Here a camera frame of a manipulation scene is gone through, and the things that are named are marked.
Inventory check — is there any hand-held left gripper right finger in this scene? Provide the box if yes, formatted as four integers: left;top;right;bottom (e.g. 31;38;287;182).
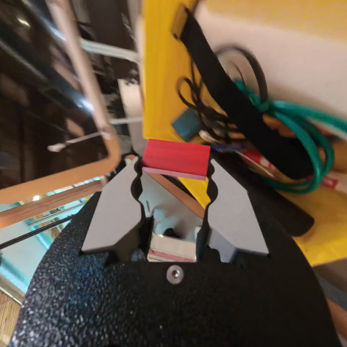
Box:
196;159;269;263

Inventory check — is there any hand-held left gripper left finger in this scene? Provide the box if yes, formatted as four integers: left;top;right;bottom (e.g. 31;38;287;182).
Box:
81;157;154;263

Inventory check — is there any red rectangular block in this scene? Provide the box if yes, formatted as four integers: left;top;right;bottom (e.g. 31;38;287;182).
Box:
142;138;211;181

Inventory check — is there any yellow bin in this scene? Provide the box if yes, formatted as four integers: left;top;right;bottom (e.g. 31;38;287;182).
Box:
140;0;347;268

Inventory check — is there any red white striped item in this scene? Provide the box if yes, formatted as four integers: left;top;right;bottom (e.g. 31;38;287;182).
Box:
243;149;347;191

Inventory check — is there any teal block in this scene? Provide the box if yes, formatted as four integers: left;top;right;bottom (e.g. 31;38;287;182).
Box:
171;108;203;142

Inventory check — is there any wood-framed mirror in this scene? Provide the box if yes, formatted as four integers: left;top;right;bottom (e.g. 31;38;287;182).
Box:
0;0;123;204

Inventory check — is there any white mirror stand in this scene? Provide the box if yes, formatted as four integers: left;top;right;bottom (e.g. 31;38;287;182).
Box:
47;37;143;153

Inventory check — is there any thin black cable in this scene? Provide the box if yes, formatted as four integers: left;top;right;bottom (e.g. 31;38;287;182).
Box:
0;215;74;250

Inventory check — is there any green cord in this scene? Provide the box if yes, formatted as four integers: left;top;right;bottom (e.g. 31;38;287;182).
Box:
233;81;347;195

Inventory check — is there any thin black string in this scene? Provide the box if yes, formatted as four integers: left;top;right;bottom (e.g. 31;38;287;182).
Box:
176;77;234;136

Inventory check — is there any black strap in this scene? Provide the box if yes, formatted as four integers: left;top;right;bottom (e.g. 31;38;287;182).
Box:
173;8;315;180

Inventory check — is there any black looped cable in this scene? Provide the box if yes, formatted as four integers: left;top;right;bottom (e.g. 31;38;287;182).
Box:
213;46;269;107

